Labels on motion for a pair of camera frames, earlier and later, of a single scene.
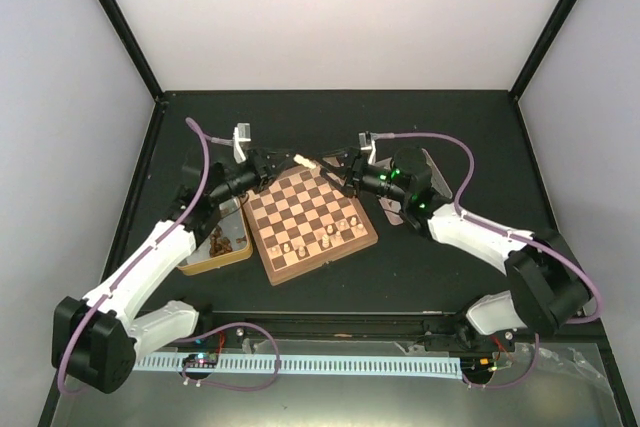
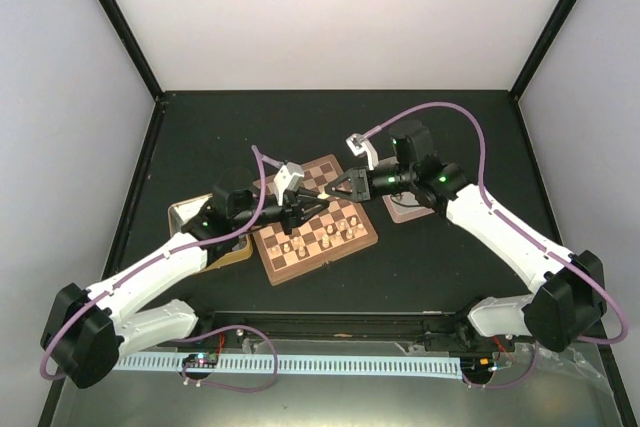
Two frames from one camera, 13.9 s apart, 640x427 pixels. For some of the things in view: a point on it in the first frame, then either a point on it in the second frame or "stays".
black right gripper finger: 342,157 to 349,173
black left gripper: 263,169 to 293,208
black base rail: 374,328 stays
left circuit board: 201,360 stays
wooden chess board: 300,223 stays
